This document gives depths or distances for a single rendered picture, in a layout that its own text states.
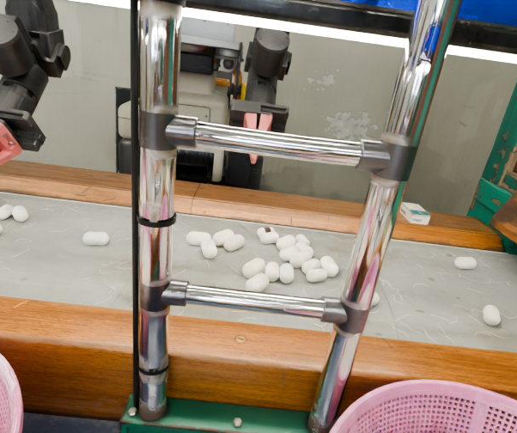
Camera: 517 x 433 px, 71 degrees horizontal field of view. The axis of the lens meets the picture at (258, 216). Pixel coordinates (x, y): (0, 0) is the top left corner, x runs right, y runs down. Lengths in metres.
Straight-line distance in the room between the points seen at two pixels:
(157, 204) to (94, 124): 2.44
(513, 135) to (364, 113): 1.90
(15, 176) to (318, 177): 2.19
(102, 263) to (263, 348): 0.26
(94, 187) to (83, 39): 1.98
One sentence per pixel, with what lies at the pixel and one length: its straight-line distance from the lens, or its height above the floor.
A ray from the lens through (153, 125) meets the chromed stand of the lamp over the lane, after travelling 0.23.
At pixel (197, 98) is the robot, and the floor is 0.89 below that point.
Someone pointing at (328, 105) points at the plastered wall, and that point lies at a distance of 2.61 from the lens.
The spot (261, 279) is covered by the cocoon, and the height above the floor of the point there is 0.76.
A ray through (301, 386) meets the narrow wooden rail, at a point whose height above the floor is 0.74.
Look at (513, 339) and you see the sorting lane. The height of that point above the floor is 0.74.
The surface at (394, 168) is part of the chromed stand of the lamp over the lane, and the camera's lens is 0.24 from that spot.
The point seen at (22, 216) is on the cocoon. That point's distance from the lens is 0.65.
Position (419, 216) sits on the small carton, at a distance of 0.74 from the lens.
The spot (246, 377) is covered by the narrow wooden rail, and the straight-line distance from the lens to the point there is 0.36.
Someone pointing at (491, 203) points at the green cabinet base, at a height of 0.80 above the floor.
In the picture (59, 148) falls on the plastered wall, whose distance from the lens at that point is 2.79.
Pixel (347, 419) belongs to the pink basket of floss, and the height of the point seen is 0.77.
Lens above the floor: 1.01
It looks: 23 degrees down
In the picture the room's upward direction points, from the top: 8 degrees clockwise
